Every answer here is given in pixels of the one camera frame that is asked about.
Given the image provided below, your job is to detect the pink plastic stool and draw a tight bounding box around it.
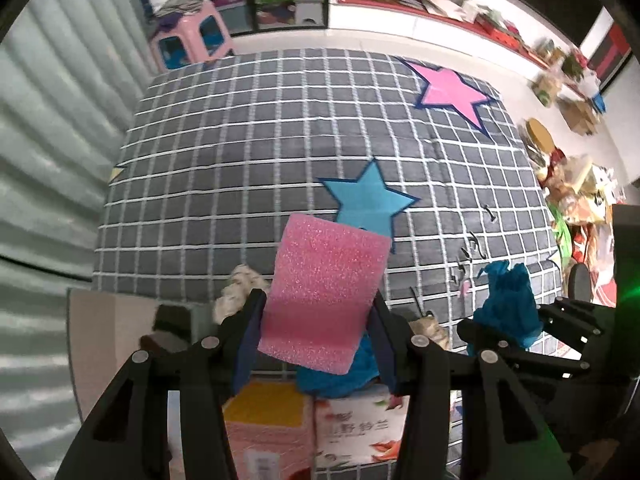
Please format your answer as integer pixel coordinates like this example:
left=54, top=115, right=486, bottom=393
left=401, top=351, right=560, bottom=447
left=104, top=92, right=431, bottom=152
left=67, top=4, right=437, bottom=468
left=151, top=0, right=234, bottom=72

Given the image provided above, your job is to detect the blue cloth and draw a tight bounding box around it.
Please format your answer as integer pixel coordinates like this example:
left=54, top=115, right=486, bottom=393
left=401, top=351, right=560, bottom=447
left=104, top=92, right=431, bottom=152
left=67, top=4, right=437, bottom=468
left=294, top=331, right=384, bottom=401
left=473, top=260, right=544, bottom=350

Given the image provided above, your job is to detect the red pink cardboard box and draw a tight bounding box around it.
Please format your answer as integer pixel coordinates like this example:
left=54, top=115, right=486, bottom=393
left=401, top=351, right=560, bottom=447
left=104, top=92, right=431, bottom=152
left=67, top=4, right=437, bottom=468
left=224, top=379, right=314, bottom=479

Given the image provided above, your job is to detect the white red low shelf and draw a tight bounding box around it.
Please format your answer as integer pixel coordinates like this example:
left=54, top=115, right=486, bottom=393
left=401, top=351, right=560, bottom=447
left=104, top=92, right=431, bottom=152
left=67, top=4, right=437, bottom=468
left=329, top=0, right=580, bottom=81

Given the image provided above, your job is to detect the clutter pile of toys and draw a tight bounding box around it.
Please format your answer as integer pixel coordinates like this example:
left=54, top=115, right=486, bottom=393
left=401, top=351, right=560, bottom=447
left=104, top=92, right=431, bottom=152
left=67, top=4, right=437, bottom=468
left=519, top=34, right=626, bottom=306

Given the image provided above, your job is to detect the white floral tissue pack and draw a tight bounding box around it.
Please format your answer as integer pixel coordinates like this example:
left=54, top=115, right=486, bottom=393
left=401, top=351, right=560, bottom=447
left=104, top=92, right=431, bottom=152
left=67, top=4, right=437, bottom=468
left=314, top=385, right=409, bottom=469

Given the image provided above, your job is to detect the grey grid star rug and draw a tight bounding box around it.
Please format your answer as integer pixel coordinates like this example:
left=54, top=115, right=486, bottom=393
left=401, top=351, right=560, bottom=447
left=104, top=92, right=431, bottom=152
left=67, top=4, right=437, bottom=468
left=93, top=48, right=561, bottom=332

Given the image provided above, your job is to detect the grey-green curtain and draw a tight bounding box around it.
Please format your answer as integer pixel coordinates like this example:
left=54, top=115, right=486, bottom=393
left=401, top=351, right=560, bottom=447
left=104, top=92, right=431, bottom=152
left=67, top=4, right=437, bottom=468
left=1, top=0, right=157, bottom=479

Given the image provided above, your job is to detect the pink foam sponge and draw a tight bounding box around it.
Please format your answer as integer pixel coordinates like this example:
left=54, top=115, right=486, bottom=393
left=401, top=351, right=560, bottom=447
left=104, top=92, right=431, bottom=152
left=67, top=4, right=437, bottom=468
left=258, top=214, right=392, bottom=375

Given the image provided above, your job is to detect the white polka dot scrunchie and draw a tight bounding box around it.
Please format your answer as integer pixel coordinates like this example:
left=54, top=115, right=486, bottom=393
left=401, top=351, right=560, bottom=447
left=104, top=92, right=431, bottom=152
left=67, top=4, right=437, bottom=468
left=213, top=264, right=270, bottom=325

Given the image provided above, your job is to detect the round wooden lid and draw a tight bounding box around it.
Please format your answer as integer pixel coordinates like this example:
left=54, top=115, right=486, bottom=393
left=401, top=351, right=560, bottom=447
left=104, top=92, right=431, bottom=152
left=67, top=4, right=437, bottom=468
left=526, top=118, right=555, bottom=155

